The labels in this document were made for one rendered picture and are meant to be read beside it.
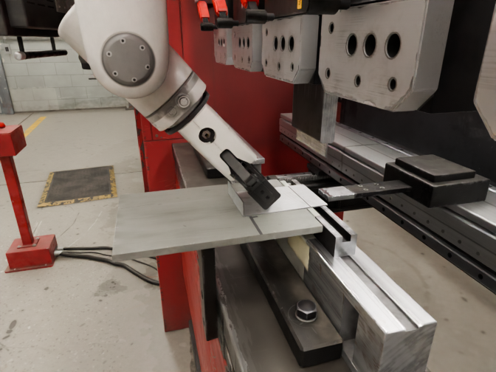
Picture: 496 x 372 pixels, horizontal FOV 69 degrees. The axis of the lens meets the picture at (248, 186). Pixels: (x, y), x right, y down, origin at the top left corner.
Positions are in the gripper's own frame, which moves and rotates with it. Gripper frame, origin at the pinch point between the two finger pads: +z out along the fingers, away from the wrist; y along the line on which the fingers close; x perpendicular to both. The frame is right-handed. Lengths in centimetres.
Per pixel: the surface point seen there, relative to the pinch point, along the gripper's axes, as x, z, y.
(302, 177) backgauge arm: -9, 29, 42
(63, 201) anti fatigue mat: 133, 19, 251
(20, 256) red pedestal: 131, 10, 156
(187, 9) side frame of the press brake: -20, -21, 84
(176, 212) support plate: 10.9, -6.2, -0.3
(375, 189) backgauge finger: -13.1, 13.9, -1.4
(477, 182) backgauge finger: -25.2, 22.4, -6.5
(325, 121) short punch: -12.2, -3.3, -5.6
